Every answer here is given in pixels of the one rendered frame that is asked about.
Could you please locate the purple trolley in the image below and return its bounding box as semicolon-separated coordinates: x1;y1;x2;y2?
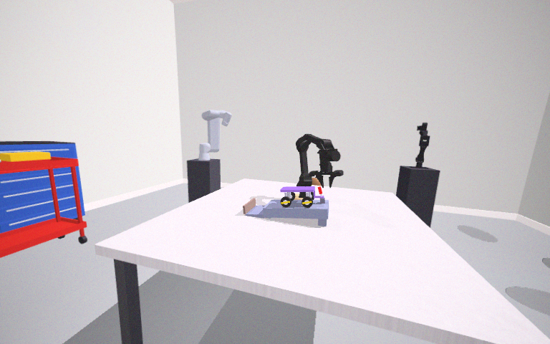
280;186;324;208

